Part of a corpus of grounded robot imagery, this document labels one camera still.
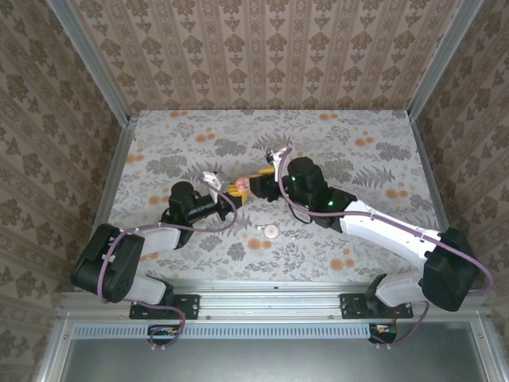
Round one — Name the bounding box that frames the floral patterned table cover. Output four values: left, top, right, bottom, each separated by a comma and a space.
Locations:
103, 109, 445, 284

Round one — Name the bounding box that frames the black controller board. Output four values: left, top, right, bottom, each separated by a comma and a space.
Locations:
367, 322, 398, 346
147, 324, 181, 346

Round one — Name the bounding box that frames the grey metal platform sheet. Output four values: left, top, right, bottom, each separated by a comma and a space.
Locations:
37, 320, 509, 382

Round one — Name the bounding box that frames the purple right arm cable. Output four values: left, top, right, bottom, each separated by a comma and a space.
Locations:
276, 153, 496, 298

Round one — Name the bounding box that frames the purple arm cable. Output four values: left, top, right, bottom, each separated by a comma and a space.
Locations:
276, 153, 496, 298
97, 181, 239, 306

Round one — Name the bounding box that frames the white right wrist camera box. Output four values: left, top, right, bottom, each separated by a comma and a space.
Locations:
264, 145, 294, 165

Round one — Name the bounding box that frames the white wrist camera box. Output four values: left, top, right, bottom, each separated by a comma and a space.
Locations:
200, 170, 235, 193
264, 145, 294, 165

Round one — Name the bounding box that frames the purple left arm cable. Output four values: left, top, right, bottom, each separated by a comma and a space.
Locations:
97, 181, 239, 306

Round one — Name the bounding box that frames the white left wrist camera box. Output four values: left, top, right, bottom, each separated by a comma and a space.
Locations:
200, 170, 235, 193

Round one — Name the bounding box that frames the aluminium table side rail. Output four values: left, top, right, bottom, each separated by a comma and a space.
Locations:
89, 114, 139, 240
408, 115, 458, 248

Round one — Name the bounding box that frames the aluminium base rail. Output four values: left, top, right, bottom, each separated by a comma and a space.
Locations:
59, 280, 494, 322

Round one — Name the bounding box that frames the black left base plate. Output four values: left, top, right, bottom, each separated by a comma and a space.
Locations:
130, 293, 201, 321

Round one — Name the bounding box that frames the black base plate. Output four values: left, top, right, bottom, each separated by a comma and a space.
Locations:
340, 293, 414, 321
130, 293, 201, 321

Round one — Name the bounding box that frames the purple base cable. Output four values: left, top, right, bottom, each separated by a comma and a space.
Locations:
134, 301, 187, 353
367, 300, 431, 350

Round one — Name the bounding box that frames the slotted grey cable duct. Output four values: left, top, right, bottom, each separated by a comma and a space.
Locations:
73, 322, 398, 340

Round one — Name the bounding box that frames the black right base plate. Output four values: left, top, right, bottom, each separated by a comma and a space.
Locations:
340, 293, 414, 321

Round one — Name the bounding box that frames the aluminium frame post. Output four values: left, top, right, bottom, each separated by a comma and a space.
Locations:
46, 0, 133, 127
406, 0, 485, 120

